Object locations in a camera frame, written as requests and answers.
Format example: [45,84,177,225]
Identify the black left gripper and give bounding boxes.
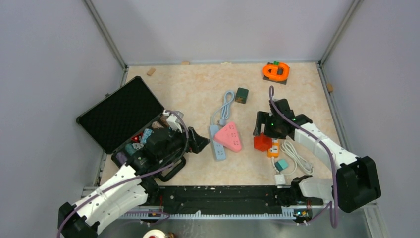
[157,123,210,161]

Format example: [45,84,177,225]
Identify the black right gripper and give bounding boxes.
[254,111,286,140]

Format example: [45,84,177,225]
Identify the red cube socket adapter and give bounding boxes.
[253,132,272,152]

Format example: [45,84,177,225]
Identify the pink triangular power strip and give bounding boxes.
[213,121,242,152]

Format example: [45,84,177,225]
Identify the dark green cube adapter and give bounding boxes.
[235,87,249,104]

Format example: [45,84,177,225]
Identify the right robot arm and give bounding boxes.
[253,99,381,213]

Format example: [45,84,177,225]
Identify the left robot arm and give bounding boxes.
[56,127,210,238]

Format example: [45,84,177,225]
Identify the white plug adapter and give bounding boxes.
[274,174,287,186]

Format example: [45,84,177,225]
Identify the light blue power strip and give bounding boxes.
[209,125,226,161]

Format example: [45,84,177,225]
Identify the orange power strip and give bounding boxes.
[267,138,280,158]

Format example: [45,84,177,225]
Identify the teal cube adapter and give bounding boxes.
[274,159,289,172]

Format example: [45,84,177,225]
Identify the poker chip stack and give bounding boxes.
[140,128,153,144]

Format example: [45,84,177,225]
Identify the wooden block at right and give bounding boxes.
[326,83,333,93]

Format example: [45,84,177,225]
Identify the black poker chip case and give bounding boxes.
[76,76,171,168]

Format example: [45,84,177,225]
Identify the small wooden block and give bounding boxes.
[147,67,156,76]

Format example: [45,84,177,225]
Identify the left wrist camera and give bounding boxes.
[163,110,182,132]

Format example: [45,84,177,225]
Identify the white coiled cable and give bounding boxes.
[271,140,314,177]

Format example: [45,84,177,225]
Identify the light blue coiled cable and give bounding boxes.
[211,91,235,127]

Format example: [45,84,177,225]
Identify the orange ring toy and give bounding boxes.
[262,63,291,82]

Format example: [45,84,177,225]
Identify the dark square base plate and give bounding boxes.
[263,61,291,86]

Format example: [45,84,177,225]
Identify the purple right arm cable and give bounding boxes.
[268,85,339,229]

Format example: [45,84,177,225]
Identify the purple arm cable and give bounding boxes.
[268,85,339,229]
[56,109,190,238]

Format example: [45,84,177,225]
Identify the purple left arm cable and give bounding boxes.
[56,109,190,238]

